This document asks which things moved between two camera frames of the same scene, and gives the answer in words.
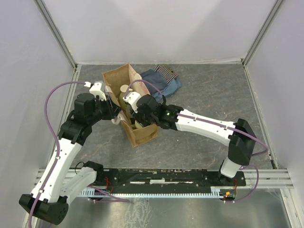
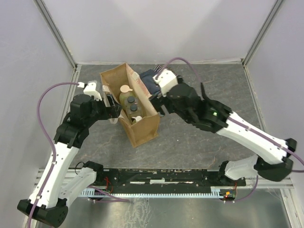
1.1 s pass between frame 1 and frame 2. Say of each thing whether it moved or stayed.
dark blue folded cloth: stayed
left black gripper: stayed
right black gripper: moved
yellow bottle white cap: moved
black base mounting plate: stayed
